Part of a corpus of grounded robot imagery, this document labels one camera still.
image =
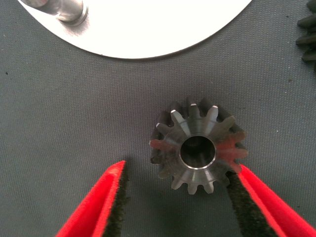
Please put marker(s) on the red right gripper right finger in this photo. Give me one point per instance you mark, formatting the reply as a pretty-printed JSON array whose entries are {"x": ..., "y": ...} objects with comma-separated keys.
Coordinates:
[{"x": 266, "y": 209}]

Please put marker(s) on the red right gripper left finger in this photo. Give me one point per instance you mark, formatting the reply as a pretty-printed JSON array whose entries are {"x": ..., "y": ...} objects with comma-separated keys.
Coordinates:
[{"x": 98, "y": 202}]

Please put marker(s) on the dark grey table cloth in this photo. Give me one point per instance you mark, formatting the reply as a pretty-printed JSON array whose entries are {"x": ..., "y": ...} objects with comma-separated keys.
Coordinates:
[{"x": 74, "y": 98}]

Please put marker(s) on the round metal carrier plate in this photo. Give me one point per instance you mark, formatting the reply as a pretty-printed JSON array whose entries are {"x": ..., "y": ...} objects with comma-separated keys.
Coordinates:
[{"x": 148, "y": 24}]

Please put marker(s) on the small steel planetary gear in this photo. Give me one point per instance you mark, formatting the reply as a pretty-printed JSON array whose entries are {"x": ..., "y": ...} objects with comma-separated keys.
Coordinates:
[
  {"x": 177, "y": 128},
  {"x": 308, "y": 39}
]

